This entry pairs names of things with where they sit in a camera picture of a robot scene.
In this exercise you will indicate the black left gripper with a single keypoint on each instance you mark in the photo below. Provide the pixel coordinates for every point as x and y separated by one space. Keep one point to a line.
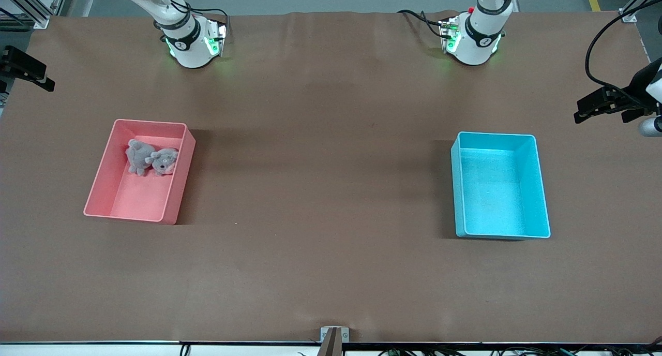
637 84

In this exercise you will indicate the grey plush toy plain back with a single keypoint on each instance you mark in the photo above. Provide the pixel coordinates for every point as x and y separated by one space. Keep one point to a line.
137 157

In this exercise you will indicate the grey plush toy with face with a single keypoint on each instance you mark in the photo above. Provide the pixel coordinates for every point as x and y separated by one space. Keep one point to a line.
164 162

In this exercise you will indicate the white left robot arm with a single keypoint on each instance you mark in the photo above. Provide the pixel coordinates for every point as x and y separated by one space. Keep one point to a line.
481 40

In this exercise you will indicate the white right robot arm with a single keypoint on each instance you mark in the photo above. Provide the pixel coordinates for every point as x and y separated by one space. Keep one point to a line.
186 45

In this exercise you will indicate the blue plastic box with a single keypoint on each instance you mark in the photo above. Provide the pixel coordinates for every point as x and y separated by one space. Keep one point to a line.
496 190

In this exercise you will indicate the pink plastic box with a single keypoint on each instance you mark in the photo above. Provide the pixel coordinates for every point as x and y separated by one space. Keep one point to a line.
139 201

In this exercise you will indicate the brown table mat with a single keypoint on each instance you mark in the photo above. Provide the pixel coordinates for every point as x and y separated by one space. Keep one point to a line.
331 273

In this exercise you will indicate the grey metal mat clamp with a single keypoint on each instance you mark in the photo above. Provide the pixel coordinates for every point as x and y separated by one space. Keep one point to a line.
324 336

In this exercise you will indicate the aluminium frame post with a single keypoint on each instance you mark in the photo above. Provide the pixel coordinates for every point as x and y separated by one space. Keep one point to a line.
31 6
641 1

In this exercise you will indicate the white table edge rail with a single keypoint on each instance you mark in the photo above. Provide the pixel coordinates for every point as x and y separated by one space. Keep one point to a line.
88 350

